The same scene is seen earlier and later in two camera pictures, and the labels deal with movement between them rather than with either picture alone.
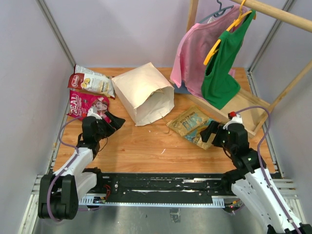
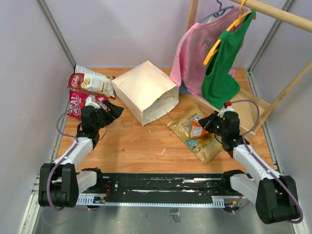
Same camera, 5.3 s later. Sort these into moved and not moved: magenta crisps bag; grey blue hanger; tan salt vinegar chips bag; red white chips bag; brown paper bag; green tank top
Moved: brown paper bag; tan salt vinegar chips bag
Not moved: green tank top; magenta crisps bag; red white chips bag; grey blue hanger
